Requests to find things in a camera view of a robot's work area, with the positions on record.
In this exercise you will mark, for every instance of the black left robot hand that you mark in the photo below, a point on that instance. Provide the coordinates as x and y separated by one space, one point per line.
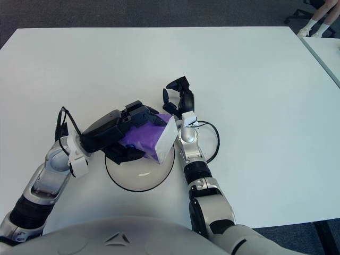
103 130

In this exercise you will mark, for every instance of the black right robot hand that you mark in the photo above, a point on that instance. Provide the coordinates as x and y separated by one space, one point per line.
188 102

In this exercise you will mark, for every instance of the purple tissue paper pack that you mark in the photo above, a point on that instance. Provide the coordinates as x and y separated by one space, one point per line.
148 135

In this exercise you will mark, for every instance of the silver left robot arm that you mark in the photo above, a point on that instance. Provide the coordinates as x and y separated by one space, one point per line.
50 164

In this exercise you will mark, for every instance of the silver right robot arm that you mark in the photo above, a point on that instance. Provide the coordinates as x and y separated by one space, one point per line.
188 138

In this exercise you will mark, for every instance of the white plate black rim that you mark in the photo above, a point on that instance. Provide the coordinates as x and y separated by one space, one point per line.
143 175

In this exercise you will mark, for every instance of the grey robot torso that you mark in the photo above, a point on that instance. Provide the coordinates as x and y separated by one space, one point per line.
119 233

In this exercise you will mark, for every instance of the black office chair base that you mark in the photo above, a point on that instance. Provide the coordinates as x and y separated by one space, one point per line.
297 13

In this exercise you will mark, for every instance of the white neighbouring table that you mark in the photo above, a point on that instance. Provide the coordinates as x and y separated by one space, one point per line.
326 55

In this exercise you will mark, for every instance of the black table leg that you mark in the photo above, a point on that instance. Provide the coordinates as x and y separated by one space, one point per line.
324 239

